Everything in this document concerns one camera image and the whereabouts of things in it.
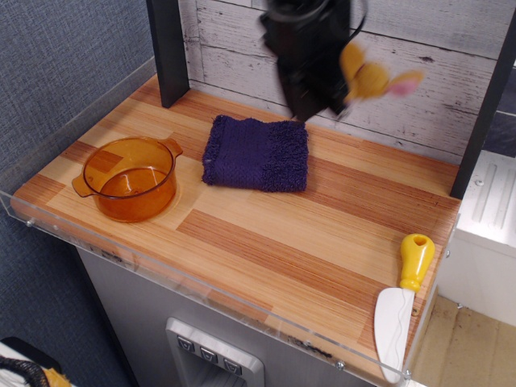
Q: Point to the black left vertical post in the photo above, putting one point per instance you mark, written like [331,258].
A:
[169,50]

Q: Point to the clear acrylic counter guard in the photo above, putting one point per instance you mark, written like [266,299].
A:
[306,268]

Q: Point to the orange transparent plastic pot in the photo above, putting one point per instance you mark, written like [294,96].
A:
[131,179]

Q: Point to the grey toy fridge cabinet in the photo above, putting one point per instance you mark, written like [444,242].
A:
[138,309]

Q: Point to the silver dispenser panel with buttons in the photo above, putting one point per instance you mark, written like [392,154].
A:
[204,360]

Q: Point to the yellow handled white toy knife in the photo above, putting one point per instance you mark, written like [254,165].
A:
[394,306]

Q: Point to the black right vertical post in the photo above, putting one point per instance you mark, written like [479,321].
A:
[482,125]

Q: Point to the yellow plush potato toy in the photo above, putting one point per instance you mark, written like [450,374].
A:
[368,80]

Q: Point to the purple folded towel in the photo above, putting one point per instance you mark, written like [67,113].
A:
[250,154]

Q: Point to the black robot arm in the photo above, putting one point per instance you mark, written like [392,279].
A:
[307,39]

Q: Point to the white ridged side surface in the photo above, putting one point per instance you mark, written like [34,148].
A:
[488,205]

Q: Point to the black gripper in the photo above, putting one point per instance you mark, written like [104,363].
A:
[307,38]

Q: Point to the black vertical post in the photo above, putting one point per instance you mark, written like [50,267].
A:
[482,125]
[169,50]

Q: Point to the yellow object bottom left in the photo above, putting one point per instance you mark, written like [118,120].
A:
[55,379]

